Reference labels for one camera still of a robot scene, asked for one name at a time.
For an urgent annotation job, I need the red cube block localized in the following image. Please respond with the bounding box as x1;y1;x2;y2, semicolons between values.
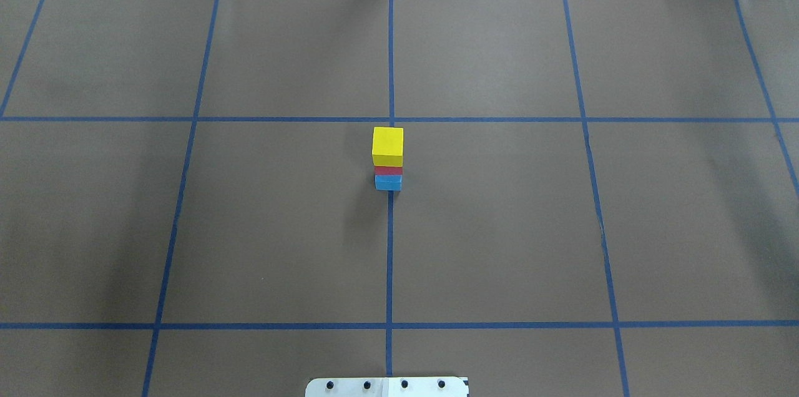
374;165;403;176

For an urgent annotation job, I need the yellow cube block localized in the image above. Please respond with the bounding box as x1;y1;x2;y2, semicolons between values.
371;127;404;167

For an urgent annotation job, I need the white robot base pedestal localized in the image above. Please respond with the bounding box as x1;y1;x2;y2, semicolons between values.
305;376;470;396

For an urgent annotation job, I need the blue cube block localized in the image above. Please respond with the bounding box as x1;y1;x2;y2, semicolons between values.
375;175;403;192

